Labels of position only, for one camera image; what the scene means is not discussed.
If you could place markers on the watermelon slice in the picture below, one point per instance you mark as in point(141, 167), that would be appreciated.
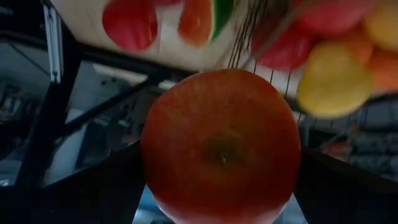
point(196, 21)

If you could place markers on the orange red peach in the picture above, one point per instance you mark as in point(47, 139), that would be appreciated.
point(220, 140)

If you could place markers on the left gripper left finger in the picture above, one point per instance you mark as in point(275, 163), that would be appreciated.
point(93, 199)

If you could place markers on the black aluminium table frame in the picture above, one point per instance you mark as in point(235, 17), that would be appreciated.
point(46, 124)

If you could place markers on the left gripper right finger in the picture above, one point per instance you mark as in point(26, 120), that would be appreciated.
point(348, 202)

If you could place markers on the dark red apple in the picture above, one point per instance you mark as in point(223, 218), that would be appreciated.
point(168, 1)

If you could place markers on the red orange tomato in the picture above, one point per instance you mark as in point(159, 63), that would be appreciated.
point(332, 14)

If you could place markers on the white flat bar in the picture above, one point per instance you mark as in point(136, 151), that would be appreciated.
point(53, 43)

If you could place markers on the yellow bell pepper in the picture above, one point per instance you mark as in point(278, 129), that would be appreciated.
point(334, 81)

